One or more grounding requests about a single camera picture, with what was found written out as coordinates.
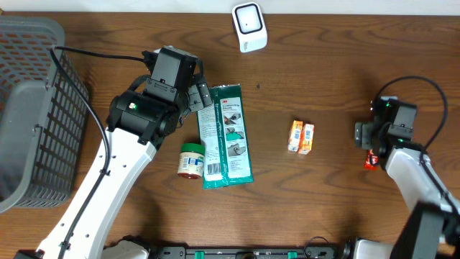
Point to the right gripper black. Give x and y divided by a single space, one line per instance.
363 131

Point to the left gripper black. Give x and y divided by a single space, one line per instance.
201 93

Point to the red adhesive tube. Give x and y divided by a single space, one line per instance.
372 162

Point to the green 3M adhesive package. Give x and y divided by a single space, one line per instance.
223 133

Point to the orange tissue pack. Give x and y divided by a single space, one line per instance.
306 139
294 136

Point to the green-lidded small jar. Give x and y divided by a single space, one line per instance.
191 161

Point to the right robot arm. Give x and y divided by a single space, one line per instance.
432 229

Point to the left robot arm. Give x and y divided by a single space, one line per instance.
139 120

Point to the white barcode scanner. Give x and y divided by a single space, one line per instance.
250 27

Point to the grey plastic mesh basket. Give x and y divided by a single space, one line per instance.
42 118

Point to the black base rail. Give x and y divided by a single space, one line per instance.
251 253

